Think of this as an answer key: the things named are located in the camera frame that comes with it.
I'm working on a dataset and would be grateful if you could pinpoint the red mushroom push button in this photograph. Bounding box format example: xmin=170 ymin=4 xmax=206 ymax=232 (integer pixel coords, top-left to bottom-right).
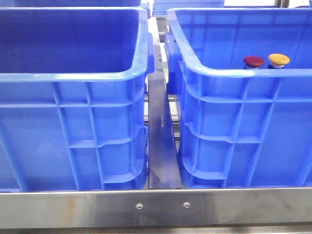
xmin=243 ymin=56 xmax=265 ymax=69

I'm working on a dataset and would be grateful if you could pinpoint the blue bin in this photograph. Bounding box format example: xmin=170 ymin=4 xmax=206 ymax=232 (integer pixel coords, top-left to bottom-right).
xmin=0 ymin=7 xmax=154 ymax=193
xmin=0 ymin=0 xmax=150 ymax=9
xmin=152 ymin=0 xmax=225 ymax=16
xmin=168 ymin=8 xmax=312 ymax=188

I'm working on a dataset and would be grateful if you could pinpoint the blue bin rear right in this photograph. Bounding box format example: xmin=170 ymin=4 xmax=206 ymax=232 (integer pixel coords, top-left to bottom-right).
xmin=152 ymin=0 xmax=225 ymax=16

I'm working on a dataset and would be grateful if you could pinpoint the blue bin rear left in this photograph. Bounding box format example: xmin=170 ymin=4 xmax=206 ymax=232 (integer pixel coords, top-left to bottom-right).
xmin=0 ymin=0 xmax=150 ymax=9

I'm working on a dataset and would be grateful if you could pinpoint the blue bin front right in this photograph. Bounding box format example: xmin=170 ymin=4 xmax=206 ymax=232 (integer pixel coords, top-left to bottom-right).
xmin=168 ymin=8 xmax=312 ymax=188

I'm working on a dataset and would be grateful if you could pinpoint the steel front shelf rail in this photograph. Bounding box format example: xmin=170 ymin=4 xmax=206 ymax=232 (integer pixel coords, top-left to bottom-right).
xmin=0 ymin=188 xmax=312 ymax=229

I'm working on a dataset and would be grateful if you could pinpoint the blue bin front left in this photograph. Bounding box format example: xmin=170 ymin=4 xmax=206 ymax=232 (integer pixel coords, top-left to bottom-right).
xmin=0 ymin=7 xmax=154 ymax=193

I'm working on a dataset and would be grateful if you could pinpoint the dark metal divider rail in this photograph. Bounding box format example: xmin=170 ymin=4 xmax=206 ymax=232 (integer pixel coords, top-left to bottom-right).
xmin=147 ymin=34 xmax=182 ymax=190

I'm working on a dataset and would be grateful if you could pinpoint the yellow mushroom push button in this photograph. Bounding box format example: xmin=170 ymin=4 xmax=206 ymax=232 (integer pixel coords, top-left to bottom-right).
xmin=268 ymin=53 xmax=290 ymax=69

